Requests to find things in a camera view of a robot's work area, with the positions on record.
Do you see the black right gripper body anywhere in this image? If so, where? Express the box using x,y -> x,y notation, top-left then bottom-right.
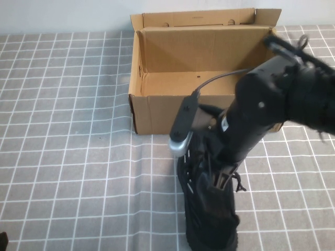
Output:
194,104 -> 274,171

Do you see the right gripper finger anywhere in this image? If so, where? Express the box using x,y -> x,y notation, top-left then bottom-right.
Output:
208,169 -> 226,189
224,162 -> 239,185

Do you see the black knit sneaker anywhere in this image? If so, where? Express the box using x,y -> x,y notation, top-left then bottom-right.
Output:
177,130 -> 248,251

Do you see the brown cardboard shoe box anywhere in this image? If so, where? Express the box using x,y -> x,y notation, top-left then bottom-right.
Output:
128,7 -> 283,135

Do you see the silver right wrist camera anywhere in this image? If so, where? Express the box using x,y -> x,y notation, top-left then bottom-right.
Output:
167,90 -> 201,159

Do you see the black right camera cable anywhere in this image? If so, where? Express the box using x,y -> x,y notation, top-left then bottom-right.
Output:
192,68 -> 253,98

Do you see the thin right arm wire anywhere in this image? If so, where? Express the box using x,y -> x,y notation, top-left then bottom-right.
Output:
266,34 -> 310,65

